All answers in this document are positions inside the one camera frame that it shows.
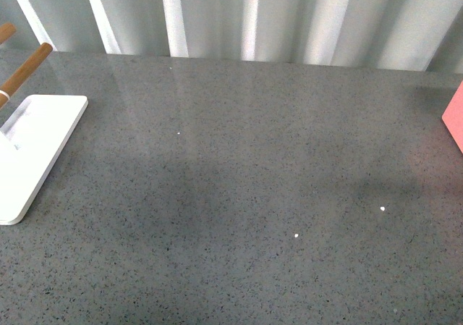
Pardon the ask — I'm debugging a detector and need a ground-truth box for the white towel rack stand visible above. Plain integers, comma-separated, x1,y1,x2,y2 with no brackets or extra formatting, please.
1,95,88,225

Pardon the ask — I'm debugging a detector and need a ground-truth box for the white pleated curtain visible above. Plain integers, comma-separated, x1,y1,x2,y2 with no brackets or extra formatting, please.
1,0,462,73

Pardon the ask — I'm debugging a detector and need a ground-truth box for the right wooden rack rod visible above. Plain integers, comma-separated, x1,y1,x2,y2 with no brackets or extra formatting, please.
1,43,53,107

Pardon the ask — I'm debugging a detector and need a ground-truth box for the wooden rack rod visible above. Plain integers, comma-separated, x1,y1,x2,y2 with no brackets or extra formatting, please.
0,22,17,44
1,43,53,107

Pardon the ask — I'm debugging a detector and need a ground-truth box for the pink box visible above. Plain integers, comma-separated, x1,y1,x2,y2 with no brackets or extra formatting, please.
441,82,463,152

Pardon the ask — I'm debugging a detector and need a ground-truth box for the left wooden rack rod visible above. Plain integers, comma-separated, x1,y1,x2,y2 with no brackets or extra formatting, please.
0,22,17,44

